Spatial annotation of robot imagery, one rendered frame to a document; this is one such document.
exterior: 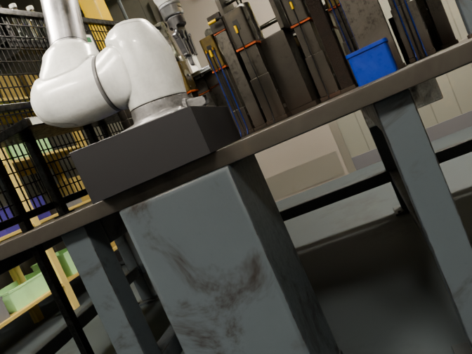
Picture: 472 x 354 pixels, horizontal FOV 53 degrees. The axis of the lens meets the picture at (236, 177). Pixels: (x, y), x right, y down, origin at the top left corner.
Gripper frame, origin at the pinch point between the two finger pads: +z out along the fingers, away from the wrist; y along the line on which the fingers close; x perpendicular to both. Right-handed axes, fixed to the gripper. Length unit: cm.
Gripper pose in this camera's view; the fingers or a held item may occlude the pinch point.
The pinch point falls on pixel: (194, 64)
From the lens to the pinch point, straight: 198.5
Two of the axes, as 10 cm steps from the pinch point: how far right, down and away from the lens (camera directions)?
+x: -8.5, 3.3, 4.2
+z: 4.0, 9.1, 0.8
